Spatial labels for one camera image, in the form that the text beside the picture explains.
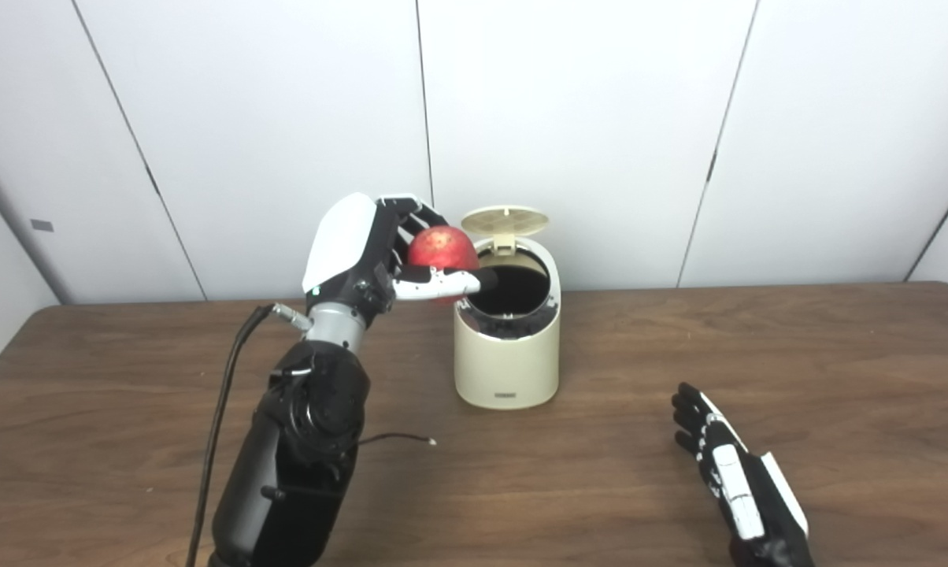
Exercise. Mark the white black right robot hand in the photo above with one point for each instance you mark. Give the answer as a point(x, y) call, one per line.
point(749, 504)

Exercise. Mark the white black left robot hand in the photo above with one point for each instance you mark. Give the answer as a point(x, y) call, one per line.
point(340, 244)

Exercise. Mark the red apple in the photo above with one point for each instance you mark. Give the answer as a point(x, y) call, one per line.
point(442, 248)

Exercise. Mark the round cream bin lid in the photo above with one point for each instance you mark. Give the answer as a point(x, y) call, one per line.
point(505, 220)

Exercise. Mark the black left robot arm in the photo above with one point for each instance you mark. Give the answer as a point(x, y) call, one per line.
point(301, 457)

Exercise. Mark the cream-colored desktop bin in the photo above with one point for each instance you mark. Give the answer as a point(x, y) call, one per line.
point(505, 362)

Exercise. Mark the small gray wall label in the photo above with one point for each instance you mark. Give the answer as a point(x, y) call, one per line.
point(42, 225)

